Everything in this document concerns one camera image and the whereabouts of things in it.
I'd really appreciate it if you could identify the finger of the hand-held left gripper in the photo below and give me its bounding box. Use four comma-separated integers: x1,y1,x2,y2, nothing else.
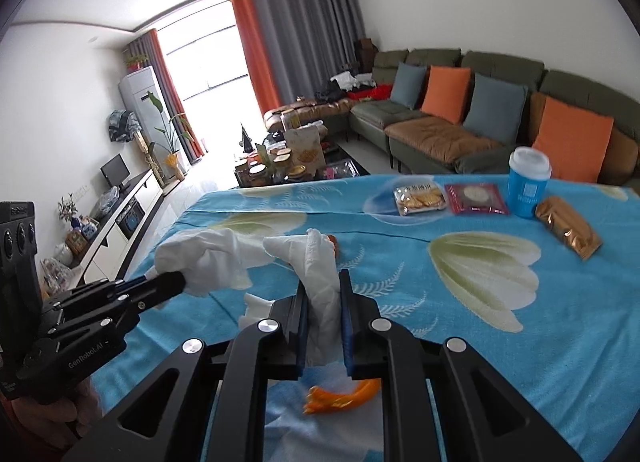
100,271,187,328
75,276,151,303

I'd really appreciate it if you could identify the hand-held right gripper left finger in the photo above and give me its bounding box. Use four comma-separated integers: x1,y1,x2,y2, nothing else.
90,269,311,462

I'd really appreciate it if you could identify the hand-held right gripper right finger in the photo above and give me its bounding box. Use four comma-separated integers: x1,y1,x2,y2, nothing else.
339,269,583,462

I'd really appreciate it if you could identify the white plastic bag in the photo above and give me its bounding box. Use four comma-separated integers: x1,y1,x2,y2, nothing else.
262,228,346,368

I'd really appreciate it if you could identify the person's left hand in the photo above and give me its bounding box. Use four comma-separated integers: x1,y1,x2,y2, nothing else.
7,377,103,450

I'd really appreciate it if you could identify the small white tissue piece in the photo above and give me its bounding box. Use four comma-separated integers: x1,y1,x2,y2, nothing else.
236,293,281,330

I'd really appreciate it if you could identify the white tv cabinet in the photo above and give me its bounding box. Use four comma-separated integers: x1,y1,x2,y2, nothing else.
42,168,166,293

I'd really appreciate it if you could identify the orange plastic strip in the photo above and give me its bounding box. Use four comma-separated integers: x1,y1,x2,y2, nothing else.
302,377,383,415

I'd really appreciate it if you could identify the small vase with twigs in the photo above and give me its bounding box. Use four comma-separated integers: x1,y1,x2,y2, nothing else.
57,195,81,224

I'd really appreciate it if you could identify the black monitor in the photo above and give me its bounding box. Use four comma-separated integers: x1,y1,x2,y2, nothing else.
100,153,132,188

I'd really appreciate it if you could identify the blue floral tablecloth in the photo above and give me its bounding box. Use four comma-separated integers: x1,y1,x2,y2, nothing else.
90,175,640,462

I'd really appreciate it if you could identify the clear cracker packet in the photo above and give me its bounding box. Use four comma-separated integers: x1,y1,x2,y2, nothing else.
392,182,447,217

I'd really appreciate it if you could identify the cluttered coffee table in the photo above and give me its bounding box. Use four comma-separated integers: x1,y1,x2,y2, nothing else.
232,139,371,188

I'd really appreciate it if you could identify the tall green potted plant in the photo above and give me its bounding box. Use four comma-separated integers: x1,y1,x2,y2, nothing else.
141,91,193,178

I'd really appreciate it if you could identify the dark patterned bag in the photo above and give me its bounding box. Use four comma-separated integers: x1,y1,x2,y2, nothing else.
107,110,143,143

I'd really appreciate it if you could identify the red flat packet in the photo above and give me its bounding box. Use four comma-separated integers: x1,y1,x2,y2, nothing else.
444,183,511,217

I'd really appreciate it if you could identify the white standing air conditioner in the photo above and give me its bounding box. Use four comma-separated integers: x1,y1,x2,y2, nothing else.
118,66,168,143

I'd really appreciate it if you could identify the orange curtain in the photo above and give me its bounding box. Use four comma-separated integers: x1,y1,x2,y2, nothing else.
150,30,206,159
231,0,281,116

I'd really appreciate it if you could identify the green sofa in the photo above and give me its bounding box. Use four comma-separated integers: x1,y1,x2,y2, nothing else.
264,47,640,188

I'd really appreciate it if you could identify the brown sofa seat cover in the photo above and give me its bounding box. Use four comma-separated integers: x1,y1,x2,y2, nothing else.
385,115,506,165

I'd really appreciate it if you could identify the blue cup with white lid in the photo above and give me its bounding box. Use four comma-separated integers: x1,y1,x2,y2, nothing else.
507,146,552,219

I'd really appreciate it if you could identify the grey curtain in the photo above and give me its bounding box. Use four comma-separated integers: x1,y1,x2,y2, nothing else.
250,0,371,108
125,30,188,165

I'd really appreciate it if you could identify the pile of clothes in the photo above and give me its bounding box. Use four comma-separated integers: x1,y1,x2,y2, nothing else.
315,70,393,103

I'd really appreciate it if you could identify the gold snack packet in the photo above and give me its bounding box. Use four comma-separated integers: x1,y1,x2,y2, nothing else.
535,195,603,261

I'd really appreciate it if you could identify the small blue-grey cushion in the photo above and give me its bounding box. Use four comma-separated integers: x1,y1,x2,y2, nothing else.
390,62,430,110

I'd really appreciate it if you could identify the orange cushion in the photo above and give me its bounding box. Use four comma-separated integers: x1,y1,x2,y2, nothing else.
531,96,615,184
420,65,473,125

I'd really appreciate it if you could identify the large blue-grey cushion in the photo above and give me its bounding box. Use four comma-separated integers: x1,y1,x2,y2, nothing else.
462,73,530,145

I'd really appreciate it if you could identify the dark brown bag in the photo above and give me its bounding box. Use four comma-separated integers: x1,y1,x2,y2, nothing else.
354,37,378,76

